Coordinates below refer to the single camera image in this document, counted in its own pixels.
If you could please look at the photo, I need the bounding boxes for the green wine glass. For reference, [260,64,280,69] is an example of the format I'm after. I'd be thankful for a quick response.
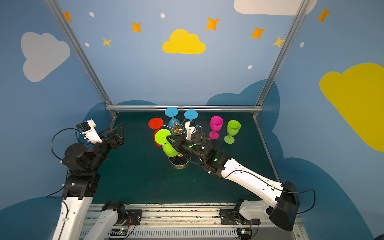
[224,120,242,144]
[155,129,179,157]

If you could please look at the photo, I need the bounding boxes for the red plastic wine glass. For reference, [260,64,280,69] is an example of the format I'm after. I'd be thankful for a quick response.
[149,118,164,147]

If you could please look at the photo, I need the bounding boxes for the magenta plastic wine glass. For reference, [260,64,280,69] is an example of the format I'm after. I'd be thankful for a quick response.
[209,116,224,140]

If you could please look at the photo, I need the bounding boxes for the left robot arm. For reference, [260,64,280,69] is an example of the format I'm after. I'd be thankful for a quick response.
[53,120,125,240]

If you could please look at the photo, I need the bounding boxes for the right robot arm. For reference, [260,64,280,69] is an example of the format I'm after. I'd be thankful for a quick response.
[156,130,300,232]

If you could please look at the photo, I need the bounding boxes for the blue wine glass left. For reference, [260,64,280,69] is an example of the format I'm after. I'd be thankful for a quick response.
[165,107,180,128]

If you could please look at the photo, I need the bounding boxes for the blue wine glass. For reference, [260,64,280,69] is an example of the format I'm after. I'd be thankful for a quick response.
[184,110,198,128]
[165,107,180,128]

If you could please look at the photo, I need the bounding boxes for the blue wine glass right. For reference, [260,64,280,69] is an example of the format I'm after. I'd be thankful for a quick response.
[184,110,198,128]

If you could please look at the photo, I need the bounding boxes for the left green circuit board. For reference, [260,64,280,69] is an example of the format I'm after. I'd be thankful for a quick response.
[109,229,129,238]

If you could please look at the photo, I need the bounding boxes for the green circuit board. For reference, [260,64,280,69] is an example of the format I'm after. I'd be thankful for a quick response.
[109,229,129,238]
[237,228,252,240]

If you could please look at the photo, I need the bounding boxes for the right green circuit board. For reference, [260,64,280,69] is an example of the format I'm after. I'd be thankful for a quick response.
[237,228,252,240]

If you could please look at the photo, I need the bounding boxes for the gold wire glass rack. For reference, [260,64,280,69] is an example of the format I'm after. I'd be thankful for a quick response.
[166,118,191,169]

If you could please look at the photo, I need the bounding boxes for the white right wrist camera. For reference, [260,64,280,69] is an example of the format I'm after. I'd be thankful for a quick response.
[185,121,202,140]

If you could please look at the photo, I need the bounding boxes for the aluminium frame back rail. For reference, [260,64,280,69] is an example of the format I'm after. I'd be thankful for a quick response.
[106,105,263,112]

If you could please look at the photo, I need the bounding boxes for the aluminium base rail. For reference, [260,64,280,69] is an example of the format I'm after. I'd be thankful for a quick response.
[78,203,309,240]

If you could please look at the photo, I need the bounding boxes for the aluminium frame left post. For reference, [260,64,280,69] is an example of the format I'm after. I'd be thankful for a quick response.
[45,0,113,105]

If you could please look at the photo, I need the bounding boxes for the aluminium frame post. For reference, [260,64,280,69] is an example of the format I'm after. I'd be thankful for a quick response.
[45,0,113,105]
[252,0,317,121]

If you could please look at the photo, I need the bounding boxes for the aluminium frame right post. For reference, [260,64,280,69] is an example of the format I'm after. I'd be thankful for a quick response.
[252,0,317,121]

